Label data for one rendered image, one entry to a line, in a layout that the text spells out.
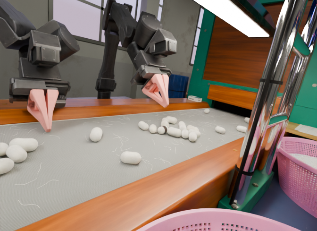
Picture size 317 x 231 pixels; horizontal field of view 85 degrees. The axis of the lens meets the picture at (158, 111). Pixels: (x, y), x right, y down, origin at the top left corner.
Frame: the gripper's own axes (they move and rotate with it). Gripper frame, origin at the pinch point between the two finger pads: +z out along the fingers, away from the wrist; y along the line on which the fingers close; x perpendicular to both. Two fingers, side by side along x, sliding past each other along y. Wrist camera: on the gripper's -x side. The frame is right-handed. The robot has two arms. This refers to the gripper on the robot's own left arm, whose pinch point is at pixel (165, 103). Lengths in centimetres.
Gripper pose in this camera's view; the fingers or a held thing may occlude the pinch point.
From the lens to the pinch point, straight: 43.4
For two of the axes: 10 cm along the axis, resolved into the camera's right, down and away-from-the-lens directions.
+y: 7.2, -0.6, 6.9
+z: 4.2, 8.3, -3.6
